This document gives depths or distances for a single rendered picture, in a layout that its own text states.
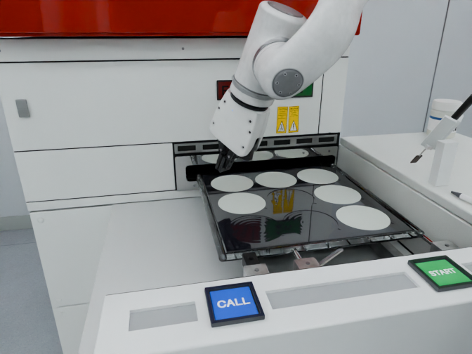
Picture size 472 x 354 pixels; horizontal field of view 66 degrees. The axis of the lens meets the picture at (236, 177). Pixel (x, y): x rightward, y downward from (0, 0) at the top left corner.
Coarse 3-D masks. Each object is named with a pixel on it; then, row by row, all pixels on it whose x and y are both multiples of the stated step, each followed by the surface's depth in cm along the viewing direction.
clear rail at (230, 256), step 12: (336, 240) 62; (348, 240) 63; (360, 240) 63; (372, 240) 63; (384, 240) 64; (396, 240) 64; (228, 252) 59; (240, 252) 59; (264, 252) 60; (276, 252) 60; (288, 252) 60; (300, 252) 61
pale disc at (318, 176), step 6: (300, 174) 91; (306, 174) 91; (312, 174) 91; (318, 174) 91; (324, 174) 91; (330, 174) 91; (306, 180) 88; (312, 180) 88; (318, 180) 88; (324, 180) 88; (330, 180) 88; (336, 180) 88
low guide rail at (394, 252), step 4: (368, 244) 76; (372, 244) 74; (376, 244) 73; (380, 244) 71; (384, 244) 71; (388, 244) 71; (392, 244) 71; (372, 248) 74; (376, 248) 73; (380, 248) 71; (384, 248) 70; (388, 248) 70; (392, 248) 70; (376, 252) 73; (380, 252) 72; (384, 252) 70; (388, 252) 69; (392, 252) 68; (396, 252) 68; (400, 252) 68; (380, 256) 72; (384, 256) 70; (388, 256) 69; (392, 256) 68
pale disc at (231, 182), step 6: (216, 180) 88; (222, 180) 88; (228, 180) 88; (234, 180) 88; (240, 180) 88; (246, 180) 88; (216, 186) 84; (222, 186) 84; (228, 186) 84; (234, 186) 84; (240, 186) 84; (246, 186) 84
